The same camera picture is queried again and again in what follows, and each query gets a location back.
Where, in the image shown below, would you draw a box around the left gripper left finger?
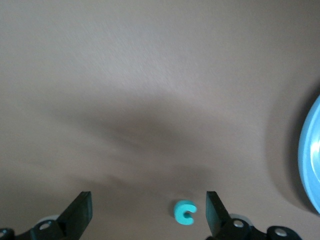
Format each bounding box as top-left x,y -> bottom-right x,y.
0,191 -> 93,240

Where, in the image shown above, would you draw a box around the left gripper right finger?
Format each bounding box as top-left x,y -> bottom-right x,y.
205,191 -> 303,240

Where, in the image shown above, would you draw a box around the teal foam letter c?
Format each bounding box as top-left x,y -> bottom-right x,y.
173,199 -> 198,225

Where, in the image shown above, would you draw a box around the blue plate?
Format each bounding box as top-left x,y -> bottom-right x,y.
297,94 -> 320,215

